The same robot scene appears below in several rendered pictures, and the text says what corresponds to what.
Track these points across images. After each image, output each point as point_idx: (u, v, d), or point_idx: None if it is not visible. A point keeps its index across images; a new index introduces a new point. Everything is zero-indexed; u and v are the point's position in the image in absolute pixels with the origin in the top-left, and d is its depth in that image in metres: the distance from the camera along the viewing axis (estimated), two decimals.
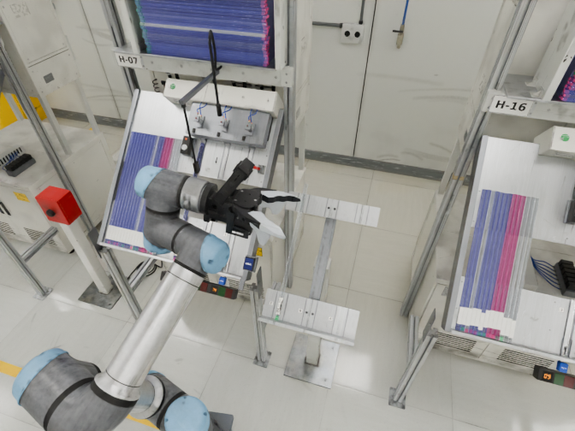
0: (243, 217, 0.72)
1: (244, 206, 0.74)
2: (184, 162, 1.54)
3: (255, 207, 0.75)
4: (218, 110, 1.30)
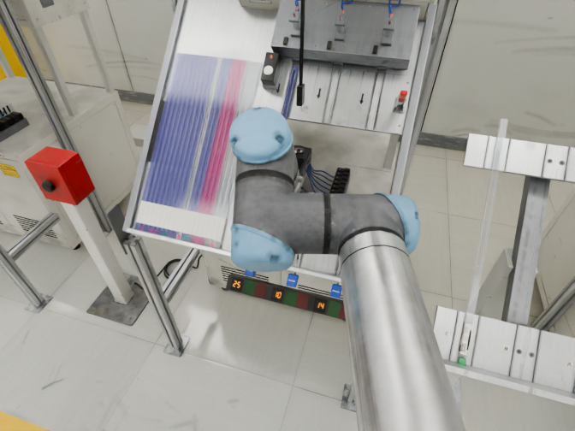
0: None
1: None
2: (263, 97, 0.96)
3: None
4: None
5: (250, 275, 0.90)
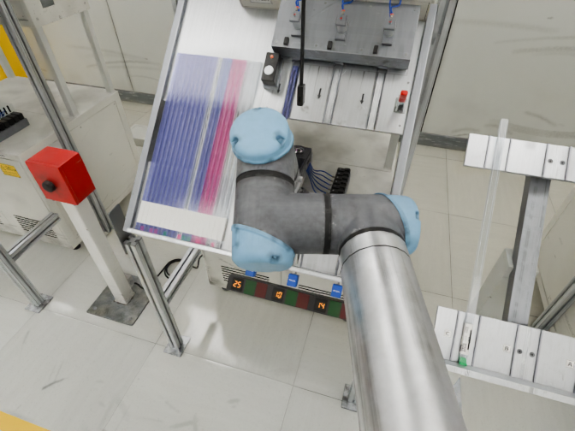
0: None
1: None
2: (264, 97, 0.96)
3: None
4: None
5: (251, 275, 0.90)
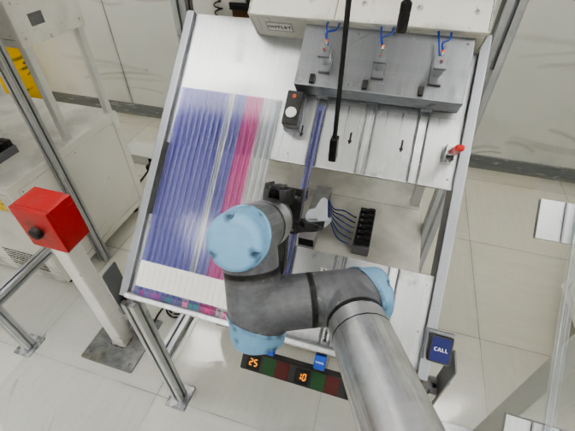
0: None
1: None
2: (285, 142, 0.82)
3: None
4: (406, 17, 0.57)
5: (269, 355, 0.77)
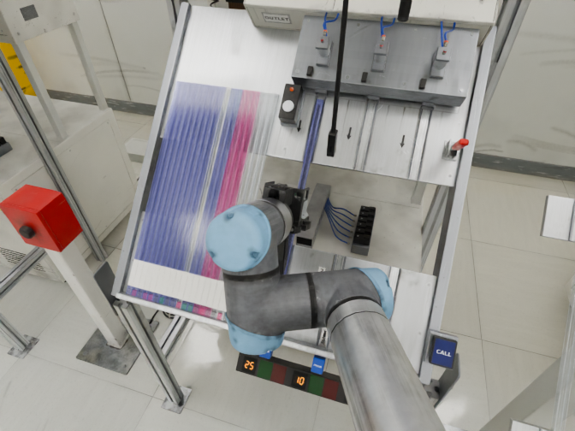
0: None
1: None
2: (281, 137, 0.79)
3: None
4: (407, 4, 0.55)
5: (266, 357, 0.74)
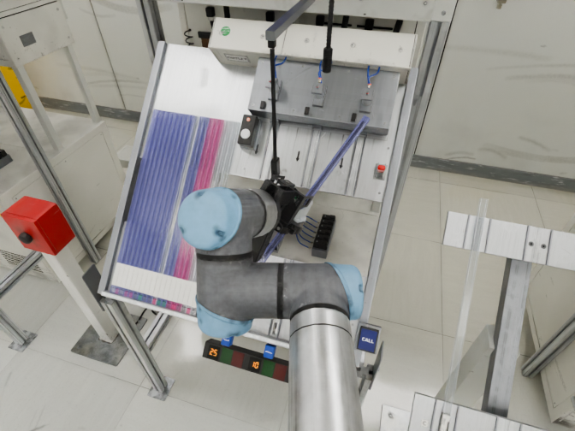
0: None
1: None
2: (242, 159, 0.93)
3: None
4: (328, 61, 0.69)
5: (227, 345, 0.88)
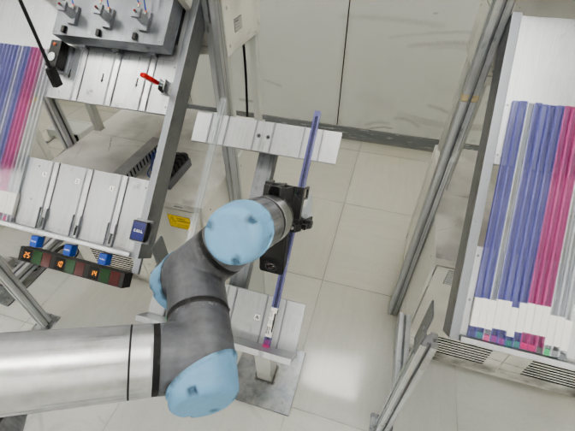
0: None
1: None
2: None
3: None
4: None
5: (33, 246, 0.98)
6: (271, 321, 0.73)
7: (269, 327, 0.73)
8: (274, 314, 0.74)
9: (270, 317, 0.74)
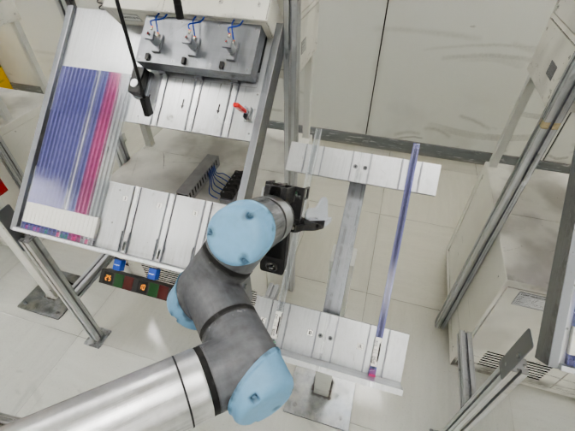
0: None
1: None
2: (136, 107, 1.05)
3: None
4: (177, 8, 0.80)
5: (117, 269, 0.99)
6: (376, 351, 0.75)
7: (375, 357, 0.75)
8: (379, 344, 0.75)
9: (376, 347, 0.75)
